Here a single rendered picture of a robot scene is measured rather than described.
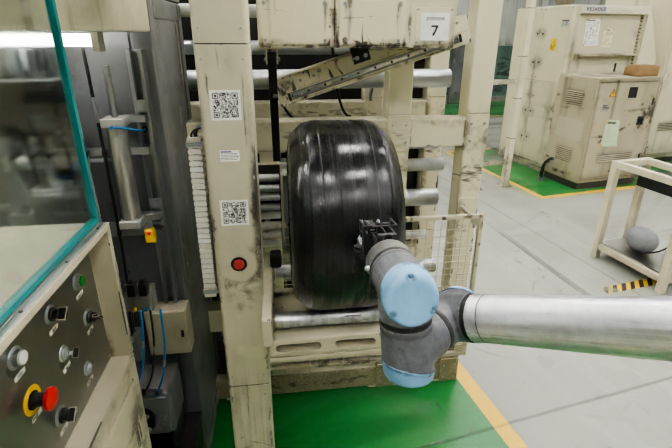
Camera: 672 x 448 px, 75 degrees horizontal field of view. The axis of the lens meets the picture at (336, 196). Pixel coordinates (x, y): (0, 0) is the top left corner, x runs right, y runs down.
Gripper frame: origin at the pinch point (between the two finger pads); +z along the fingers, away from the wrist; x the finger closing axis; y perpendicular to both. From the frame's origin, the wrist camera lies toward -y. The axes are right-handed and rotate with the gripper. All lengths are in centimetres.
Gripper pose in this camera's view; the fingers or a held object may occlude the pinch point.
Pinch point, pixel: (367, 237)
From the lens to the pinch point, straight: 104.7
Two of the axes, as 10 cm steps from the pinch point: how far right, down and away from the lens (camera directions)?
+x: -9.9, 0.4, -1.2
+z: -1.2, -2.3, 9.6
